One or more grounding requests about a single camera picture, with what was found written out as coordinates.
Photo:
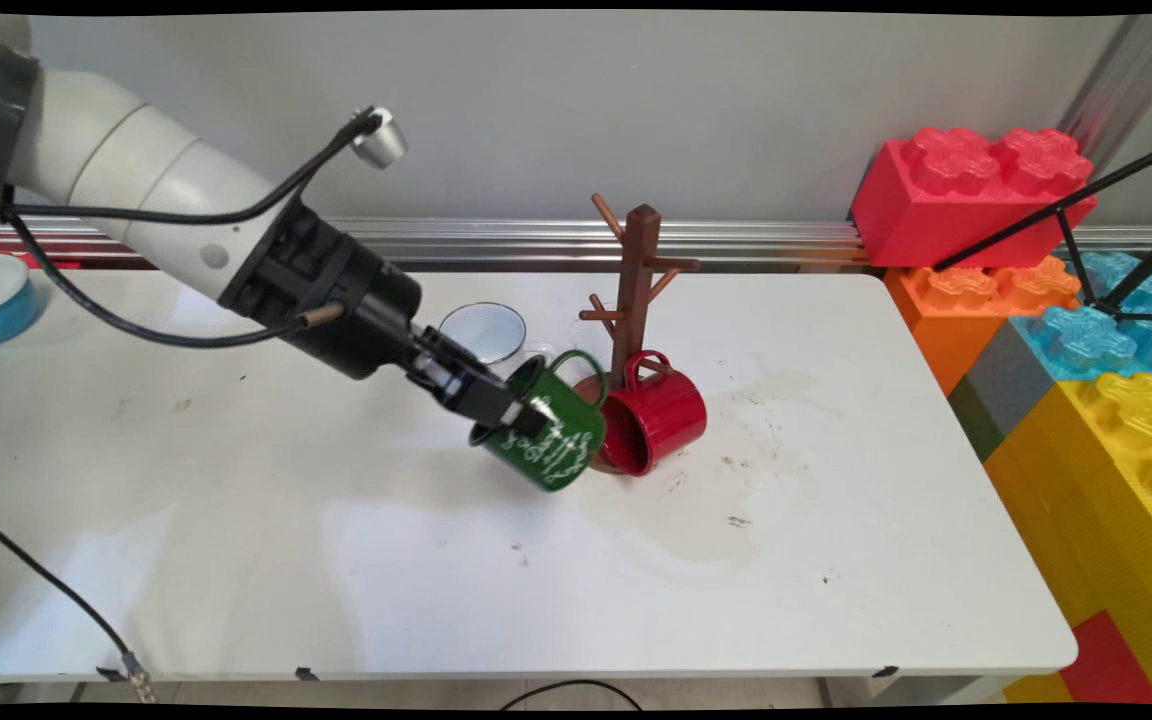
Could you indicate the dark green toy block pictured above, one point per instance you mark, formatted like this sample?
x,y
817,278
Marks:
x,y
976,425

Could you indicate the white enamel mug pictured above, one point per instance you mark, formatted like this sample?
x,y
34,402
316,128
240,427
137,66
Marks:
x,y
486,330

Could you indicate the big red toy block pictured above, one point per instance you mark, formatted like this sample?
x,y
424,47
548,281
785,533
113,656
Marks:
x,y
916,220

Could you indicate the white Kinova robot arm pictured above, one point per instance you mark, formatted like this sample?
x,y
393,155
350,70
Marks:
x,y
136,150

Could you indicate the translucent blue toy block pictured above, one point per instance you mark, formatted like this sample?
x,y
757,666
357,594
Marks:
x,y
1076,345

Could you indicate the brown wooden mug tree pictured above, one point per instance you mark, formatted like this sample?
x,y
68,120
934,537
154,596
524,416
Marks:
x,y
641,250

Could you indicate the green enamel mug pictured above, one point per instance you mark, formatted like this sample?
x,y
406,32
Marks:
x,y
561,450

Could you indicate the red enamel mug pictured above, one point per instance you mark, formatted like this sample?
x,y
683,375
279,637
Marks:
x,y
671,410

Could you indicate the wrist camera mount box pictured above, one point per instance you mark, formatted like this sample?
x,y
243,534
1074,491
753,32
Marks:
x,y
286,260

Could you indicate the grey toy block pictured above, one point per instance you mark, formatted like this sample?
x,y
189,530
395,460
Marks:
x,y
1006,380

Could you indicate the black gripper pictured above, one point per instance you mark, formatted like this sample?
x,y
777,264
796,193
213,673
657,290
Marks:
x,y
376,300

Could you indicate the small red toy block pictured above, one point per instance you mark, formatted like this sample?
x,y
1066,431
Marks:
x,y
1106,665

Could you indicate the aluminium wall rail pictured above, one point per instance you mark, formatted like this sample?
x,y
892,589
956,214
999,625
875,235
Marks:
x,y
536,240

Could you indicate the big yellow toy block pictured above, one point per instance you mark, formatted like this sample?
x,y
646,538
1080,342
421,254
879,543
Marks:
x,y
1086,480

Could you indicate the blue bowl white inside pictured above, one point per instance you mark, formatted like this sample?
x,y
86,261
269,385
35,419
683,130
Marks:
x,y
1,310

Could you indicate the big orange toy block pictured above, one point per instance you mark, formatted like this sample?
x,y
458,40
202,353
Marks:
x,y
946,330

